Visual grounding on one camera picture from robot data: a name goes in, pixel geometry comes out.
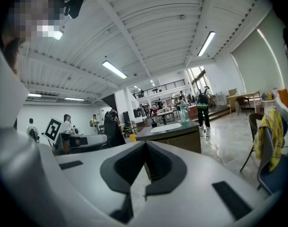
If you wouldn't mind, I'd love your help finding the black sink counter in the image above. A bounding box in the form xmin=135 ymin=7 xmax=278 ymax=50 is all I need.
xmin=136 ymin=120 xmax=202 ymax=154

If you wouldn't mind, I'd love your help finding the black balcony railing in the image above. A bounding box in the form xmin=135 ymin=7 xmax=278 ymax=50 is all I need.
xmin=133 ymin=79 xmax=186 ymax=99

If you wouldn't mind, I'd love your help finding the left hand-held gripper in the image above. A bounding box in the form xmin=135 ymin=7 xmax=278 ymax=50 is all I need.
xmin=42 ymin=118 xmax=108 ymax=156

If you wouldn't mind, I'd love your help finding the black faucet display panel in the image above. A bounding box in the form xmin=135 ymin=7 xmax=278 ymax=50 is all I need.
xmin=133 ymin=107 xmax=146 ymax=120

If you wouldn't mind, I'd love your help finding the brown mesh chair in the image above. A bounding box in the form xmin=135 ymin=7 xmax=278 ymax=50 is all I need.
xmin=240 ymin=112 xmax=265 ymax=172

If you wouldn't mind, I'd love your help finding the dark wicker chair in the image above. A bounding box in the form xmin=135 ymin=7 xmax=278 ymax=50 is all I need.
xmin=236 ymin=97 xmax=251 ymax=116

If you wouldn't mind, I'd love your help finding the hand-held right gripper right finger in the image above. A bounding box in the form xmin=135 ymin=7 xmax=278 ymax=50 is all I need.
xmin=145 ymin=140 xmax=187 ymax=196

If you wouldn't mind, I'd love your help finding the grey shelf table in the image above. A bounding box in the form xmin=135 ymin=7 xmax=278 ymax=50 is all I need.
xmin=156 ymin=110 xmax=175 ymax=124

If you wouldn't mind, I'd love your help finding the grey roller blind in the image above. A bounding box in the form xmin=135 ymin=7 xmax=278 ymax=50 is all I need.
xmin=231 ymin=28 xmax=284 ymax=93

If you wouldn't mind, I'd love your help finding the yellow plaid cloth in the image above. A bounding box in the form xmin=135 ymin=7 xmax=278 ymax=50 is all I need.
xmin=254 ymin=109 xmax=284 ymax=172

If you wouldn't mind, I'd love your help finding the green spray bottle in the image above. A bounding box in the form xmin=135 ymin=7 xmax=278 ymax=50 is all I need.
xmin=177 ymin=100 xmax=191 ymax=124

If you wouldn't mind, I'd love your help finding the black green backpack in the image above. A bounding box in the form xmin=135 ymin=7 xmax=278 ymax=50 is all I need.
xmin=197 ymin=88 xmax=209 ymax=109

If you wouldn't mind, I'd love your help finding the blue grey chair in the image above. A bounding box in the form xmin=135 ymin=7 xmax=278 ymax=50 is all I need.
xmin=257 ymin=117 xmax=288 ymax=196

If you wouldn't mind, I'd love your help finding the wooden step platform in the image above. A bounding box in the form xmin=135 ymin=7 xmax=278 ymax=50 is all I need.
xmin=188 ymin=104 xmax=231 ymax=122

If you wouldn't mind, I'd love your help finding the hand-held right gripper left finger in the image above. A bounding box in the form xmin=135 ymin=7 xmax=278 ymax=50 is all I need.
xmin=100 ymin=140 xmax=147 ymax=194

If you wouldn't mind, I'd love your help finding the tall window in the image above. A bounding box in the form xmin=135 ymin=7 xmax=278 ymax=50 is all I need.
xmin=186 ymin=66 xmax=211 ymax=96

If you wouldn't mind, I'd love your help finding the light wooden desk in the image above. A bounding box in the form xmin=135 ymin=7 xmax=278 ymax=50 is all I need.
xmin=226 ymin=91 xmax=262 ymax=115

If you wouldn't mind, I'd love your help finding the black head camera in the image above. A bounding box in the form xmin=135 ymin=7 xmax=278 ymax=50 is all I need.
xmin=64 ymin=0 xmax=85 ymax=19

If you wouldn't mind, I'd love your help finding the person's head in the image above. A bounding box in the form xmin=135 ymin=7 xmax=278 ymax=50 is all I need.
xmin=2 ymin=0 xmax=66 ymax=44

